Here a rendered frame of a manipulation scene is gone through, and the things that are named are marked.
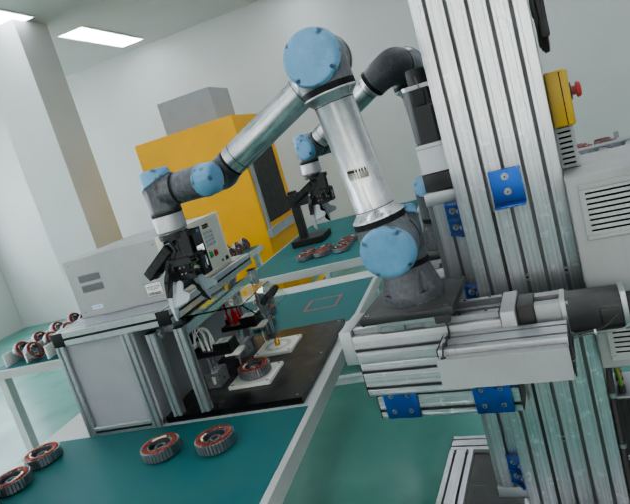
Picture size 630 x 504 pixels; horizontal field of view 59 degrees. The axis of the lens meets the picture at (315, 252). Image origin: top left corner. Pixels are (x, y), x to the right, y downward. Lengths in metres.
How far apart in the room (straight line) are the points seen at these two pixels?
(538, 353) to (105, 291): 1.36
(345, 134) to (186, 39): 6.68
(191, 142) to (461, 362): 4.73
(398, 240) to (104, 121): 7.43
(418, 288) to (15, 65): 5.21
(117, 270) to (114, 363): 0.30
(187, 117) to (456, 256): 4.71
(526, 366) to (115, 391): 1.27
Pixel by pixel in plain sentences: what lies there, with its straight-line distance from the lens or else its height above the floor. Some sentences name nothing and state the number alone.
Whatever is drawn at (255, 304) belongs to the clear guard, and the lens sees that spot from 1.73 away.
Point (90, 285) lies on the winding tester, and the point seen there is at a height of 1.22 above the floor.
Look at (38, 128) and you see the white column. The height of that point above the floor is 2.33.
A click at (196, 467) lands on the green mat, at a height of 0.75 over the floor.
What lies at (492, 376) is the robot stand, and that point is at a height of 0.90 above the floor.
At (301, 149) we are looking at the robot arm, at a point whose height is 1.45.
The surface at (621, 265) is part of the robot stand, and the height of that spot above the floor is 1.01.
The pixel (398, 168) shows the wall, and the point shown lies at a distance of 7.02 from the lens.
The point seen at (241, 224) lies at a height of 0.92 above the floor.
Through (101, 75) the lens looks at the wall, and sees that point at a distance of 8.39.
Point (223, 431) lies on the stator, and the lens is 1.65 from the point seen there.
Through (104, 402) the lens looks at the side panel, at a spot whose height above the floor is 0.86.
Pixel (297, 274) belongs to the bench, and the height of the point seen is 0.73.
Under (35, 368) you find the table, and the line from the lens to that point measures 3.48.
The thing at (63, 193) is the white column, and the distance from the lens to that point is 5.92.
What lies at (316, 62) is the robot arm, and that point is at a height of 1.60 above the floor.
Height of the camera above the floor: 1.45
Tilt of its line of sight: 10 degrees down
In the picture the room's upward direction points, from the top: 16 degrees counter-clockwise
